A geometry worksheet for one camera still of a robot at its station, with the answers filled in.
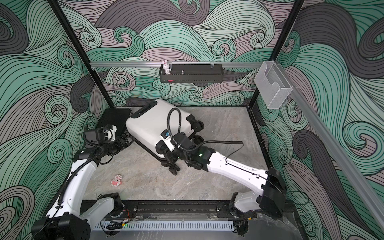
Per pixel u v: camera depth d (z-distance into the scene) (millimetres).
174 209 743
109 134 700
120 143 674
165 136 603
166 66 879
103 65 954
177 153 600
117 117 1203
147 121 853
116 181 796
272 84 779
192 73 951
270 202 375
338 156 506
